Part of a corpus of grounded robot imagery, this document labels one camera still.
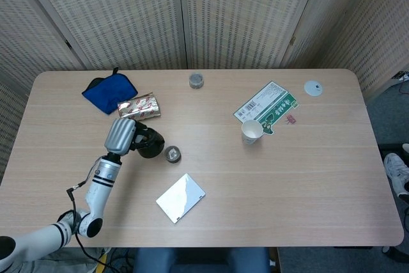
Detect tangled floor cables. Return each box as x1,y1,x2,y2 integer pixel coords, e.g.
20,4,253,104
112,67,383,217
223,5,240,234
390,70,409,95

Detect small patterned round jar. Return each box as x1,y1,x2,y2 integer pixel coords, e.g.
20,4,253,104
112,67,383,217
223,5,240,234
188,73,205,90

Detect green white flat package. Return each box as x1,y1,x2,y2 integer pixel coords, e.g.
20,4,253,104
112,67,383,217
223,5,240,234
233,81,300,136

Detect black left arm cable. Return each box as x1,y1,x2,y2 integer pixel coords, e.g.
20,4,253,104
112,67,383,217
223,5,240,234
65,157,106,264

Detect blue padded seat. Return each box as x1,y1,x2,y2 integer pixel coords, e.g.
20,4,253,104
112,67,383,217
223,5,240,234
132,247,277,273

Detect white round disc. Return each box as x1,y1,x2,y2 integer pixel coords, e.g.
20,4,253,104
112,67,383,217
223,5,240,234
304,80,325,97

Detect silver foil packet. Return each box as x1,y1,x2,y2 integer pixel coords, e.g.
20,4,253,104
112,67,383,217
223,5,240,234
117,92,162,126

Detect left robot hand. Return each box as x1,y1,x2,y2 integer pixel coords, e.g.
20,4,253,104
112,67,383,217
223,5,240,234
104,118,151,156

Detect olive green cloth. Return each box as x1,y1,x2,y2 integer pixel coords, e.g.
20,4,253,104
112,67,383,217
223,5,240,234
38,247,108,273

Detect woven folding screen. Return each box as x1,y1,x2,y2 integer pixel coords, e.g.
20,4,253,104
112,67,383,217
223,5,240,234
0,0,409,187

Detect black teapot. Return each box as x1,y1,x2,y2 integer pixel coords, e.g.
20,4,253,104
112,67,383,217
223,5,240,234
129,121,166,160

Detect blue cloth pouch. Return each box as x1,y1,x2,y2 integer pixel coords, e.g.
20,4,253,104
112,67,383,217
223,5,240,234
81,67,138,116

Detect white paper cup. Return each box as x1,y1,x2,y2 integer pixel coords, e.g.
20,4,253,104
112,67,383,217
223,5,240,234
241,120,265,145

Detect silver folding mirror case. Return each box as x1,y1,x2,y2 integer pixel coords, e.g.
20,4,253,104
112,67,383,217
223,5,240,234
155,173,206,224

